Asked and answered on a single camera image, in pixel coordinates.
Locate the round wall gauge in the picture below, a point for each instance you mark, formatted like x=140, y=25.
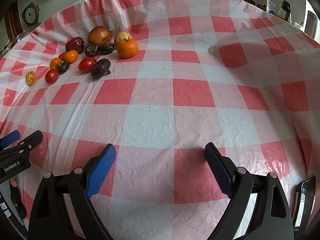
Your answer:
x=30, y=14

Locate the small yellow striped melon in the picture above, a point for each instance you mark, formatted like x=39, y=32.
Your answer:
x=30, y=78

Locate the large yellow striped melon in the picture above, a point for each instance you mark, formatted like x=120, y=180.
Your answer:
x=123, y=35

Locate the dark mangosteen front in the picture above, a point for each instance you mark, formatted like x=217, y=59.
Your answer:
x=100, y=69

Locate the large orange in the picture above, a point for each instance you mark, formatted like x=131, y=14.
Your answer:
x=127, y=48

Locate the large pomegranate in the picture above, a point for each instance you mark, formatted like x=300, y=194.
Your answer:
x=99, y=35

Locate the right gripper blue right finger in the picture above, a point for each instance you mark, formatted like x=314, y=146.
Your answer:
x=220, y=169

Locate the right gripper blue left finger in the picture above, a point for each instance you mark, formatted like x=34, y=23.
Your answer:
x=97, y=169

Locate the small dark mangosteen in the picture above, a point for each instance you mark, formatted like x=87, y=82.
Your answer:
x=62, y=66

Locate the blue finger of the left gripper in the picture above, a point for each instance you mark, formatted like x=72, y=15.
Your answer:
x=9, y=139

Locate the red white checkered tablecloth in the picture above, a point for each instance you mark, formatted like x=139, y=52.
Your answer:
x=219, y=71

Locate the large red tomato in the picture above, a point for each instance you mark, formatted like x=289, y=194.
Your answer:
x=86, y=65

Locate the small orange mandarin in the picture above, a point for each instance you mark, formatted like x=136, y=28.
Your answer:
x=71, y=56

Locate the small red tomato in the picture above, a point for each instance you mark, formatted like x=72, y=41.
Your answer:
x=51, y=76
x=62, y=56

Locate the dark red apple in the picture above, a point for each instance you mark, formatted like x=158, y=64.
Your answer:
x=76, y=44

